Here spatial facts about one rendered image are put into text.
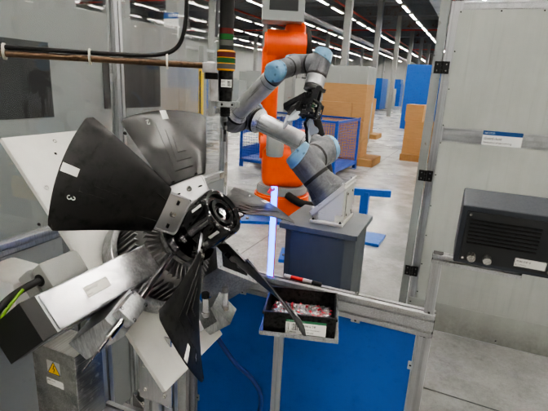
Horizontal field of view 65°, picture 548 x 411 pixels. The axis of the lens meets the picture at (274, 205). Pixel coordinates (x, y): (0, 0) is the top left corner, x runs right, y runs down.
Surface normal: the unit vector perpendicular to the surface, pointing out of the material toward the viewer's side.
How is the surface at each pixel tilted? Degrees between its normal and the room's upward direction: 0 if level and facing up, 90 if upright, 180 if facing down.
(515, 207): 15
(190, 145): 40
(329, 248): 90
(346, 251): 90
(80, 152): 73
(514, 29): 91
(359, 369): 90
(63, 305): 50
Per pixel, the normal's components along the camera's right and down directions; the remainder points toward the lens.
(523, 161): -0.39, 0.24
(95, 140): 0.69, -0.11
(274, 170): 0.05, 0.28
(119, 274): 0.74, -0.50
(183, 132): 0.24, -0.57
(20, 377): 0.92, 0.15
